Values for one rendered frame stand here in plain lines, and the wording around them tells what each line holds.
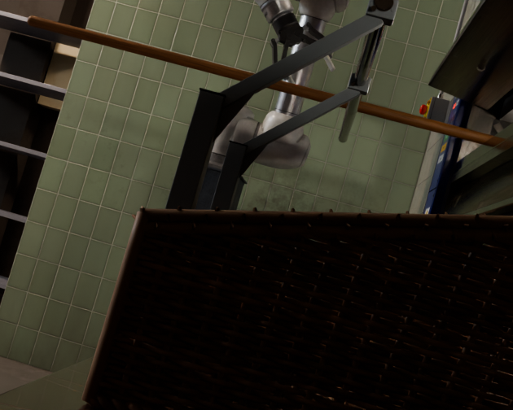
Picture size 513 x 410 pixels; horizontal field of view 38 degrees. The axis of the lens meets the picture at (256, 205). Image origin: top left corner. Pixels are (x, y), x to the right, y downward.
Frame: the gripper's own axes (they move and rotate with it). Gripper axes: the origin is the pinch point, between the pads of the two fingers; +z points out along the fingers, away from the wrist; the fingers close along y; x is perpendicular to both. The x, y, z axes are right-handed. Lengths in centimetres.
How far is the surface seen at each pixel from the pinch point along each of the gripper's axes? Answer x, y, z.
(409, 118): 29.0, -8.5, 26.1
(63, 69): -294, 53, -124
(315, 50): 106, 35, 13
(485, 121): 2, -42, 37
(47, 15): -291, 45, -162
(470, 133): 32, -20, 37
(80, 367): 147, 84, 38
